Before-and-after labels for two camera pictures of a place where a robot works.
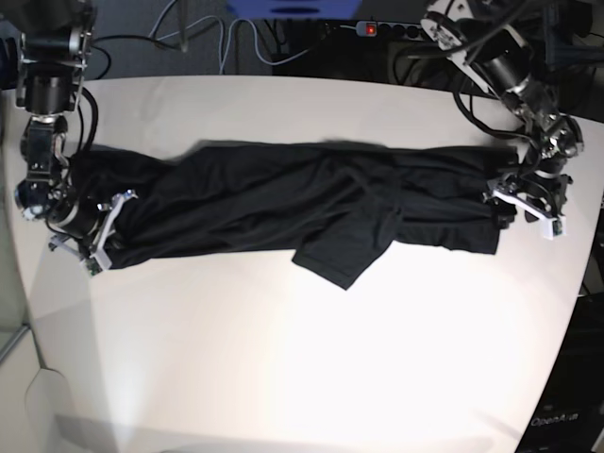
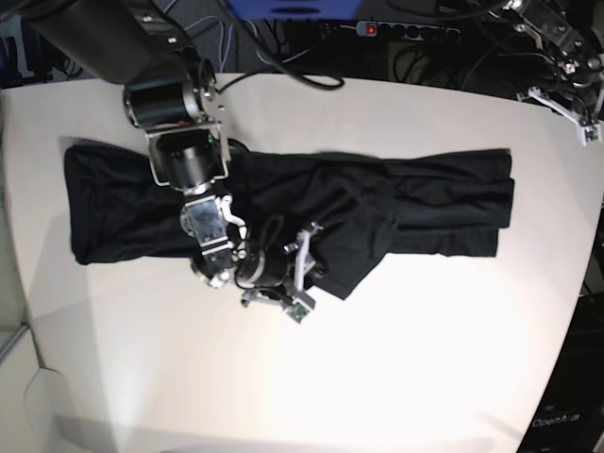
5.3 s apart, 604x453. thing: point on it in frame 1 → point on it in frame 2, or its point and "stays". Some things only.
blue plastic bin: x=294 y=9 stays
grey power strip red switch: x=390 y=30 stays
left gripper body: x=93 y=256 → x=296 y=305
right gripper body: x=543 y=198 → x=589 y=131
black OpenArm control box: x=570 y=413 stays
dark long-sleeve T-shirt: x=344 y=212 stays
